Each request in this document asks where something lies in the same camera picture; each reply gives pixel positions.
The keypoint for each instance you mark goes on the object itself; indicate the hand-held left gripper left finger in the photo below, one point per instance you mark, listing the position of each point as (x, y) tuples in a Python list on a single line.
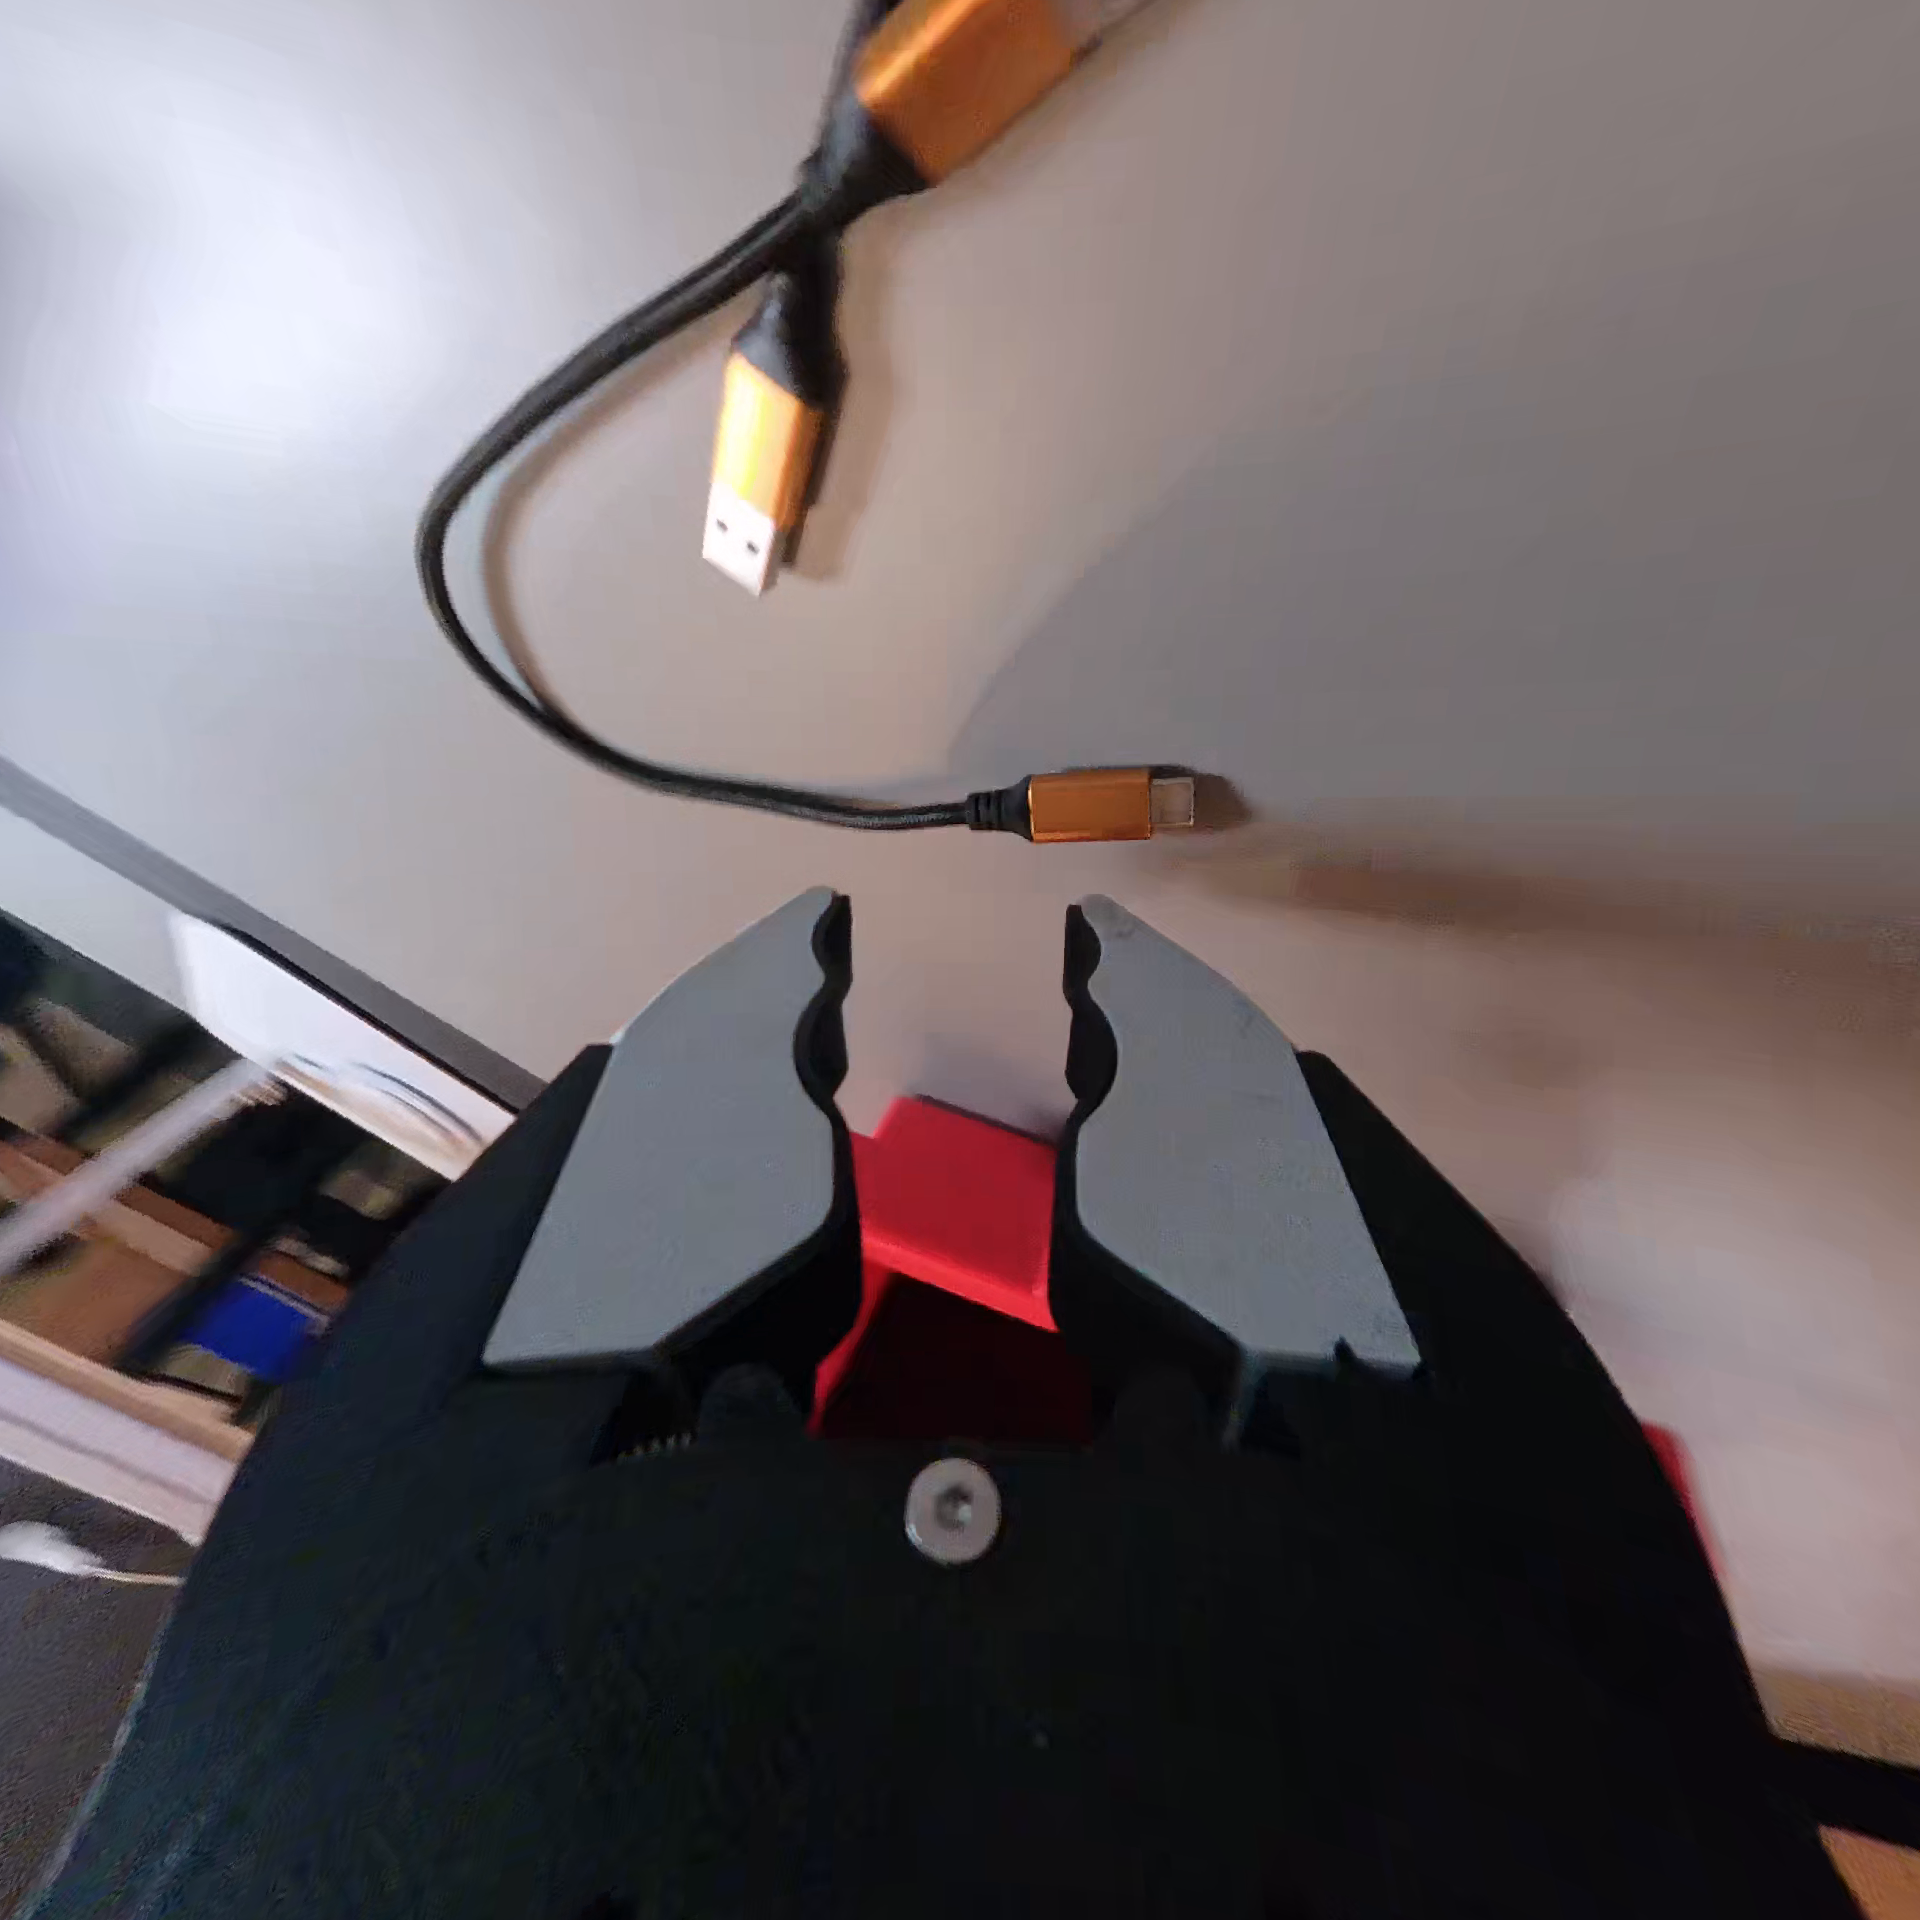
[(674, 1170)]

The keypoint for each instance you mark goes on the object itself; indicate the blue box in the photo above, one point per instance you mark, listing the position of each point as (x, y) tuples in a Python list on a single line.
[(253, 1329)]

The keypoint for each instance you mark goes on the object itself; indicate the red plastic bin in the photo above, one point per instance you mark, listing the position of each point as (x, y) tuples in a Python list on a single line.
[(961, 1201)]

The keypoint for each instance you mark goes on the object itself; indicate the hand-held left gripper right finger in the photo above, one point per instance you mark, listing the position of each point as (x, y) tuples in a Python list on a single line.
[(1213, 1170)]

